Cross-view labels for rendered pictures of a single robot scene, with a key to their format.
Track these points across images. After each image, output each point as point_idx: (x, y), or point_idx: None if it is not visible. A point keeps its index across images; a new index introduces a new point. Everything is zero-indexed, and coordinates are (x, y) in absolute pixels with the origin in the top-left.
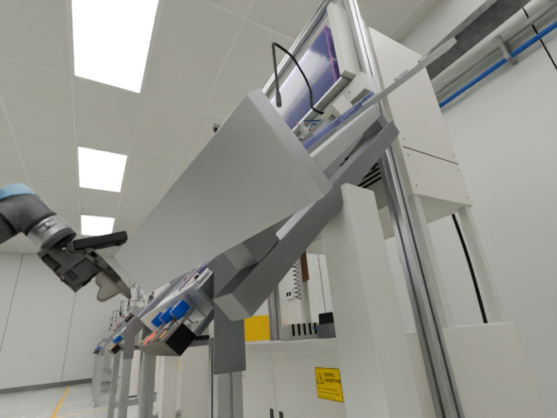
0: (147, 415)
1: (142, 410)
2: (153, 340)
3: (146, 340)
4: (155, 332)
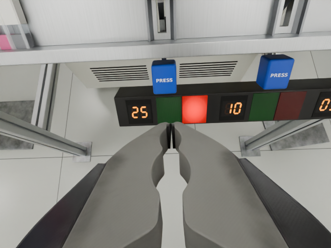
0: (9, 122)
1: (4, 126)
2: (284, 114)
3: (180, 115)
4: (206, 98)
